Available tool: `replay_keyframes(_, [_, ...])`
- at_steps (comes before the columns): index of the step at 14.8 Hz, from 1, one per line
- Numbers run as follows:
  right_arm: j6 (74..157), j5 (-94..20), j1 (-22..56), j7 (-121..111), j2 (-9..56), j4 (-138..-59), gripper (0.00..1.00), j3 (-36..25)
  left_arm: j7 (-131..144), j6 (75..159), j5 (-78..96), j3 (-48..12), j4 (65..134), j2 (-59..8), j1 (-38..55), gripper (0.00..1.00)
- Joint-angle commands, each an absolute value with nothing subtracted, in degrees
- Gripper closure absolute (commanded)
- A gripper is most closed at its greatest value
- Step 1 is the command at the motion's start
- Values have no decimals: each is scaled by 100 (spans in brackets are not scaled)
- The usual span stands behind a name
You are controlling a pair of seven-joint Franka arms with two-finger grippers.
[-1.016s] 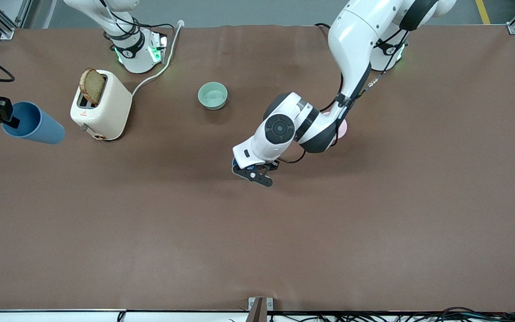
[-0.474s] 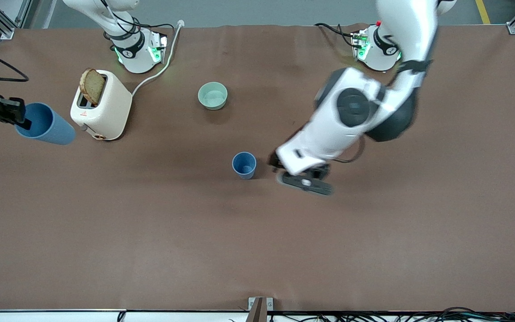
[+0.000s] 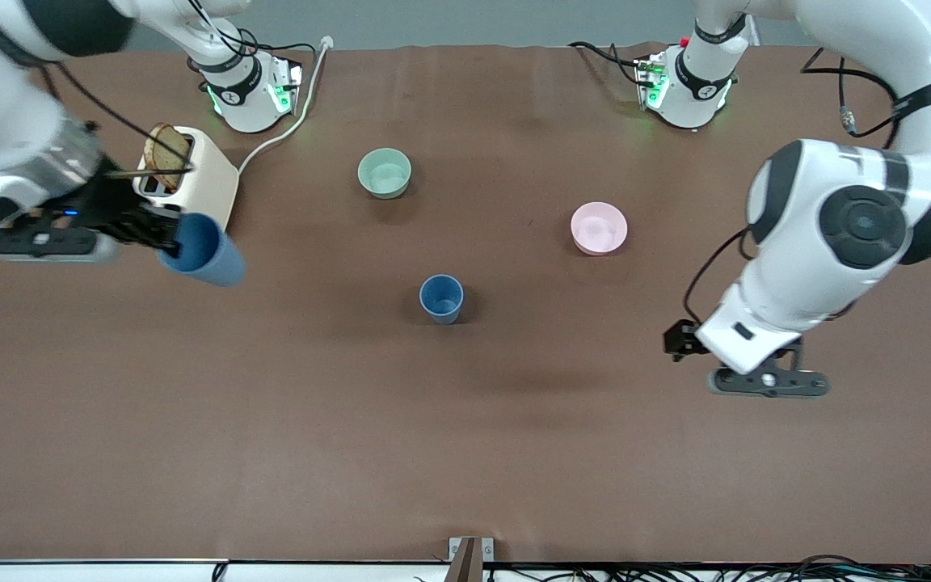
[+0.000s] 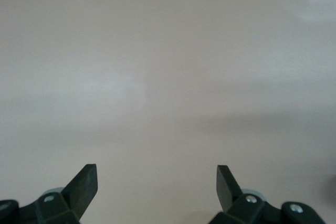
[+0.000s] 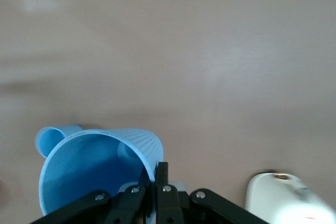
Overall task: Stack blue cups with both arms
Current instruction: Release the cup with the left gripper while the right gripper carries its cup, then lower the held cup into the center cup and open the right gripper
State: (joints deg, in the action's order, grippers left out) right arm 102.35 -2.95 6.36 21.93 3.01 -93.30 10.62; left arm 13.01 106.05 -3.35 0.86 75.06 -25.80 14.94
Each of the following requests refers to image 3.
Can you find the blue plastic cup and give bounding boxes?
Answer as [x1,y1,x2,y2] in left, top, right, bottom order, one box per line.
[419,274,465,325]
[158,212,246,288]

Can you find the cream white toaster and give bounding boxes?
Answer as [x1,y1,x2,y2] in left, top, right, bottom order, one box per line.
[133,125,240,235]

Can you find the brown bread slice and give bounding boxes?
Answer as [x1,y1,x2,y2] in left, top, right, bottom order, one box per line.
[144,123,193,192]

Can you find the pink bowl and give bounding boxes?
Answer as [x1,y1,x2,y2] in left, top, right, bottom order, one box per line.
[571,202,629,256]

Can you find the green lit base connector board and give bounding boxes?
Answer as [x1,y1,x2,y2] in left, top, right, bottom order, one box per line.
[634,53,669,111]
[268,61,304,115]

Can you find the mint green bowl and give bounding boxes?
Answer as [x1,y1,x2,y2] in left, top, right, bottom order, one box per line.
[357,148,413,200]

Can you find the brown table cover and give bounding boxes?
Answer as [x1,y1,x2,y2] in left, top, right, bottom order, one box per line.
[0,42,931,564]

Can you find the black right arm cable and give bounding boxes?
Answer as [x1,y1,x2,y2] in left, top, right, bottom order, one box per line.
[37,61,192,175]

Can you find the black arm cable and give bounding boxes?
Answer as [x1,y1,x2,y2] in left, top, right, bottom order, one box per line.
[682,47,931,326]
[37,61,192,175]

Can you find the white toaster power cable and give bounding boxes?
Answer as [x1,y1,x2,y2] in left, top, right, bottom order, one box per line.
[237,36,334,175]

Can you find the black base cable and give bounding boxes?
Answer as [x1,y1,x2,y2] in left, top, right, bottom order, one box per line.
[183,0,317,74]
[568,40,652,86]

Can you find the black cable bundle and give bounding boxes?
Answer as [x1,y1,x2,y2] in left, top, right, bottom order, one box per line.
[486,554,931,582]

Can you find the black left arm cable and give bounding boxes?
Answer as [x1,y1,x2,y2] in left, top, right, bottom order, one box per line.
[682,47,931,326]

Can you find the grey metal bracket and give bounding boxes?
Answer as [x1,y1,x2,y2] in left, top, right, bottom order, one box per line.
[449,537,495,582]

